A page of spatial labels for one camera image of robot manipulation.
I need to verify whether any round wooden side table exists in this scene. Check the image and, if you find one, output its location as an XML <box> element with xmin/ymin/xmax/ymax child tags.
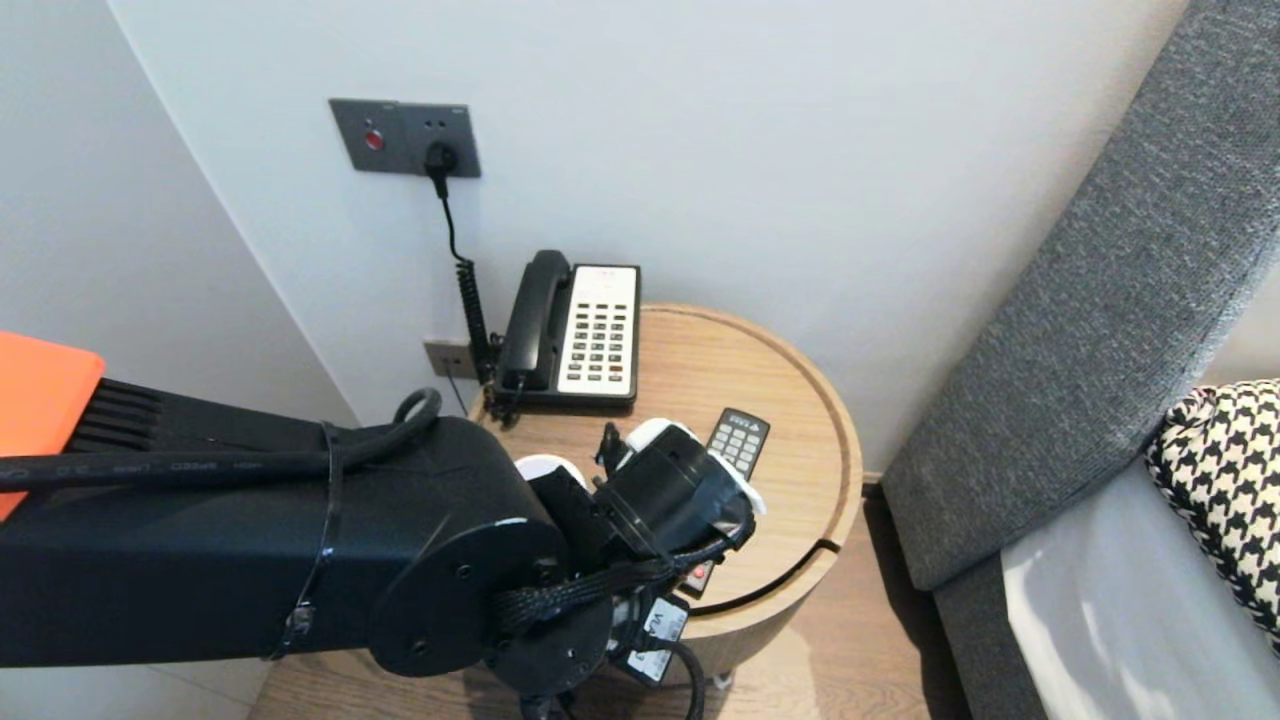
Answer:
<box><xmin>461</xmin><ymin>304</ymin><xmax>864</xmax><ymax>683</ymax></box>
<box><xmin>688</xmin><ymin>538</ymin><xmax>843</xmax><ymax>676</ymax></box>

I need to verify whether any white cable label tag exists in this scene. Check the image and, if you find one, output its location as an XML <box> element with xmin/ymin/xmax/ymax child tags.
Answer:
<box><xmin>622</xmin><ymin>595</ymin><xmax>691</xmax><ymax>687</ymax></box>

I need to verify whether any black plug with coiled cable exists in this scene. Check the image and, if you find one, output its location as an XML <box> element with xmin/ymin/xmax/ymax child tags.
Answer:
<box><xmin>425</xmin><ymin>141</ymin><xmax>498</xmax><ymax>386</ymax></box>

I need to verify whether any white round puck speaker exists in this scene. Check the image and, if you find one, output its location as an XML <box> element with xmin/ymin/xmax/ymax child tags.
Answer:
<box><xmin>514</xmin><ymin>454</ymin><xmax>591</xmax><ymax>483</ymax></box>

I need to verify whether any curly black handset cord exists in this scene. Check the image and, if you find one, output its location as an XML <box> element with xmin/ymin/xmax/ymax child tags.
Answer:
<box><xmin>484</xmin><ymin>375</ymin><xmax>527</xmax><ymax>429</ymax></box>

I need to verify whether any black white desk telephone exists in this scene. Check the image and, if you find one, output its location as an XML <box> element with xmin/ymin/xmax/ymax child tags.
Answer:
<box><xmin>497</xmin><ymin>262</ymin><xmax>642</xmax><ymax>409</ymax></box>

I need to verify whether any grey wall socket panel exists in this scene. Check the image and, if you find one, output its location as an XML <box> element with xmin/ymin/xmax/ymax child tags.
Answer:
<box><xmin>329</xmin><ymin>98</ymin><xmax>482</xmax><ymax>179</ymax></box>

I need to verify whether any black TV remote control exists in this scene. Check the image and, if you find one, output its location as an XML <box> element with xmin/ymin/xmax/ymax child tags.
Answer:
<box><xmin>680</xmin><ymin>408</ymin><xmax>771</xmax><ymax>599</ymax></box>

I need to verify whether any grey fabric headboard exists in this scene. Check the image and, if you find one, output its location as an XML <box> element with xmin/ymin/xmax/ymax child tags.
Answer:
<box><xmin>880</xmin><ymin>0</ymin><xmax>1280</xmax><ymax>593</ymax></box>

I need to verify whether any black white houndstooth pillow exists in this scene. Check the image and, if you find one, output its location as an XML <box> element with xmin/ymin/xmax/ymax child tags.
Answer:
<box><xmin>1143</xmin><ymin>380</ymin><xmax>1280</xmax><ymax>661</ymax></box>

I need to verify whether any grey fabric bed frame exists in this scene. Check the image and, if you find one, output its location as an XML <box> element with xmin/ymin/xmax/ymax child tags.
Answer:
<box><xmin>932</xmin><ymin>555</ymin><xmax>1051</xmax><ymax>720</ymax></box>

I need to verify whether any small grey wall outlet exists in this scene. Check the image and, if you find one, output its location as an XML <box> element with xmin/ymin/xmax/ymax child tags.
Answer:
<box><xmin>424</xmin><ymin>340</ymin><xmax>481</xmax><ymax>382</ymax></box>

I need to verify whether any black telephone handset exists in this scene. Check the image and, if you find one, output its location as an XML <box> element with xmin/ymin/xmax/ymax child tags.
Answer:
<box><xmin>497</xmin><ymin>250</ymin><xmax>573</xmax><ymax>393</ymax></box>

